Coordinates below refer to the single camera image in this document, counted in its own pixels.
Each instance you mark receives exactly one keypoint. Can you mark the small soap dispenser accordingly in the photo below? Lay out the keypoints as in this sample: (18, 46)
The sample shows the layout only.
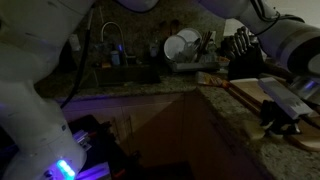
(154, 48)

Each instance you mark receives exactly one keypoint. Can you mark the steel sink basin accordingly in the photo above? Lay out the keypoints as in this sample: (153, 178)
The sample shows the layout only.
(133, 75)

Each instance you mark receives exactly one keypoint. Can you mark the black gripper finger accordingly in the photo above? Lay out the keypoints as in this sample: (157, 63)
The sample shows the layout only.
(290, 130)
(265, 128)

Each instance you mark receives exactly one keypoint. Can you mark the wooden rolling pin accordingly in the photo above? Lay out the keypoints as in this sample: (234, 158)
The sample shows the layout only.
(275, 71)

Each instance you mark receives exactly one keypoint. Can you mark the large brown cutting board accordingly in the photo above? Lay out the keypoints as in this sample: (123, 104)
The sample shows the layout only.
(306, 140)

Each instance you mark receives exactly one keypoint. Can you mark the grey dish rack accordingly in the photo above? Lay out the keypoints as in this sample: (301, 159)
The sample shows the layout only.
(193, 65)

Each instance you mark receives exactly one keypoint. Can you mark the white wall outlet plate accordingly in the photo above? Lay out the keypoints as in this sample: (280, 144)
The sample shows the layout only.
(74, 42)

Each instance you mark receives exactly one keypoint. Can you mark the black knife block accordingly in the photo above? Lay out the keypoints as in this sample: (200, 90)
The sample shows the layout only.
(245, 63)

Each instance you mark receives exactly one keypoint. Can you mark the dark wooden spoon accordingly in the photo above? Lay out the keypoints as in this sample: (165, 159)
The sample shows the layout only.
(175, 26)

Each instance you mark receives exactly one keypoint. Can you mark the white dinner plate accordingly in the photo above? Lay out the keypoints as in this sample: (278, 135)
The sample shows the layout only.
(190, 35)
(175, 46)

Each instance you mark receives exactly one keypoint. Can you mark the orange dish sponge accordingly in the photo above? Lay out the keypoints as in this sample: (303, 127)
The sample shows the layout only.
(106, 64)

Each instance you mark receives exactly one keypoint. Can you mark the black robot stand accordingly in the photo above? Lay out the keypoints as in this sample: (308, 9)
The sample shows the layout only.
(100, 143)

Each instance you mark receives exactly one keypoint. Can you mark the blue white soap bottle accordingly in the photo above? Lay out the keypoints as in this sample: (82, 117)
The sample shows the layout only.
(115, 57)

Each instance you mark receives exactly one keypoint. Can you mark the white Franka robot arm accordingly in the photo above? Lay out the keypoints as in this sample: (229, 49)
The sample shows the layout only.
(30, 100)

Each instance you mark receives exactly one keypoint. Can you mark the clear plastic container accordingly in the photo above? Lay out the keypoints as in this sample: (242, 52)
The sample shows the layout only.
(189, 53)

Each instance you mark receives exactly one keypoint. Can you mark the base cabinet with panel doors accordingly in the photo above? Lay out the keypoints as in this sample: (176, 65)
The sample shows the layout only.
(100, 110)

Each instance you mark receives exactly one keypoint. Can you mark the plain-sided base cabinet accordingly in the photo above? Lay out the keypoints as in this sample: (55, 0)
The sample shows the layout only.
(186, 133)

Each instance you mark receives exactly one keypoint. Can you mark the cutlery caddy with utensils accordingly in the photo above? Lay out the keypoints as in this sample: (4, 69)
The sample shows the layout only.
(206, 46)

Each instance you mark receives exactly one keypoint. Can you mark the curved metal water faucet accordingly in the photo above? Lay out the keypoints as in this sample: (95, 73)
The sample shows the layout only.
(103, 43)

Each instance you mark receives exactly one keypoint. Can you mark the light wooden cutting board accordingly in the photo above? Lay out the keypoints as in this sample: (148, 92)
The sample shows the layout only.
(246, 88)

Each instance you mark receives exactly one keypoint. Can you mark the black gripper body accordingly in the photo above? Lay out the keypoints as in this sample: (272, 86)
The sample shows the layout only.
(278, 116)

